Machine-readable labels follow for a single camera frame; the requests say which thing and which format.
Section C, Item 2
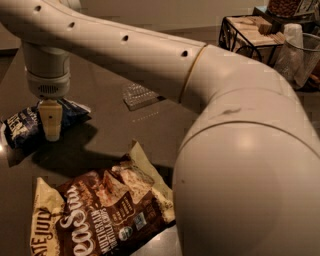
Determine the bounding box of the wire mesh cup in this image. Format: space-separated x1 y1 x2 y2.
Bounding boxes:
274 23 320 90

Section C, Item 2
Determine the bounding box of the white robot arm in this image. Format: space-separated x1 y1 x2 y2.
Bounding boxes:
0 0 320 256

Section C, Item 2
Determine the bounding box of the clear plastic water bottle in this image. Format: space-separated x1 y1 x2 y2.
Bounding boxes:
122 83 164 111

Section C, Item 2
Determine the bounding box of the black wire napkin basket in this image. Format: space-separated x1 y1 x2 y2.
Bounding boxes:
218 15 285 66

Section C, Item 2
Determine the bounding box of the blue chip bag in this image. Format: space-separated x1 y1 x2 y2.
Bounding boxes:
1 99 91 149

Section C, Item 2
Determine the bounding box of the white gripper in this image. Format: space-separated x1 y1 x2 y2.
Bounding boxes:
22 41 71 142

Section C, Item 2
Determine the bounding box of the snack jar in background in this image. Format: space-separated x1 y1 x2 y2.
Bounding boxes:
267 0 318 18

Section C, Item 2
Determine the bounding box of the brown multigrain chip bag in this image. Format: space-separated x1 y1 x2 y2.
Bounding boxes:
30 142 175 256

